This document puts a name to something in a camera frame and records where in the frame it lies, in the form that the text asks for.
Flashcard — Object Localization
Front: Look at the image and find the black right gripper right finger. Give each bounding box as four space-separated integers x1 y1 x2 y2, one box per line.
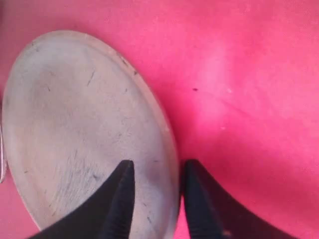
183 159 291 239

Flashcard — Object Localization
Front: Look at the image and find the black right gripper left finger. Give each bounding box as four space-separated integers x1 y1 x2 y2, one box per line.
33 160 135 239

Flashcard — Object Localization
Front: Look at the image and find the brown wooden plate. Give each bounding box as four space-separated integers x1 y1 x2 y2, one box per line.
2 30 179 239

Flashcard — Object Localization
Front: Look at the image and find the red scalloped tablecloth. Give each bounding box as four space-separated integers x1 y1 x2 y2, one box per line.
0 0 319 239

